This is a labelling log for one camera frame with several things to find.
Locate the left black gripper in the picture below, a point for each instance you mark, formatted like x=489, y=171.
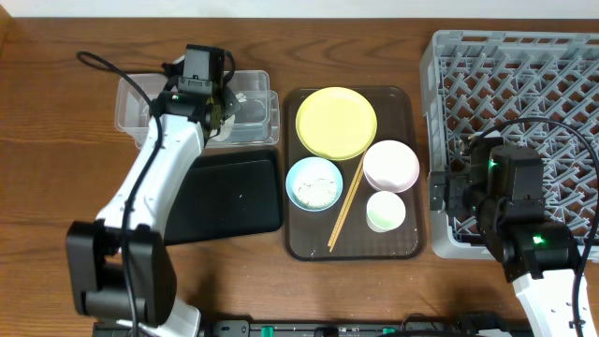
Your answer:
x=224, y=109

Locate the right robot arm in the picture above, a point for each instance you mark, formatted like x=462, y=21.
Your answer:
x=502, y=191

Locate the light blue bowl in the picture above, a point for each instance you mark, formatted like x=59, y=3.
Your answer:
x=313, y=164

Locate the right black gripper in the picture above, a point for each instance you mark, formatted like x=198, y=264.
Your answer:
x=436, y=191

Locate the black plastic tray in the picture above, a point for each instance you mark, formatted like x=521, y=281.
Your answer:
x=227, y=195

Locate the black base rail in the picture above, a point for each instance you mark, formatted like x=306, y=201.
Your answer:
x=482, y=326

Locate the grey plastic dishwasher rack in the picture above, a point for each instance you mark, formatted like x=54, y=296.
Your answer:
x=471, y=81

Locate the pile of white rice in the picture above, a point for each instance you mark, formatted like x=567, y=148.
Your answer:
x=314, y=191

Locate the wooden chopstick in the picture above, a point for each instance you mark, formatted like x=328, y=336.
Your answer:
x=348, y=208
x=345, y=206

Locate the pink round bowl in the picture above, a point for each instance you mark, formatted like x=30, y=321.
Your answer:
x=392, y=166

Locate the white tissue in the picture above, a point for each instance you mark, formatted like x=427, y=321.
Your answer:
x=224, y=131

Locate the clear plastic waste bin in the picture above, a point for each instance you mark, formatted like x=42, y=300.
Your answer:
x=258, y=123

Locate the yellow round plate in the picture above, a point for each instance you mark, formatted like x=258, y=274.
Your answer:
x=336, y=123

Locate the brown plastic serving tray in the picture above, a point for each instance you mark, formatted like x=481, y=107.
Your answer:
x=307, y=233

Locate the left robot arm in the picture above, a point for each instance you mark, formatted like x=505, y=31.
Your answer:
x=118, y=264

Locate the white green cup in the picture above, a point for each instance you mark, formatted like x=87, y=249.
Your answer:
x=385, y=211

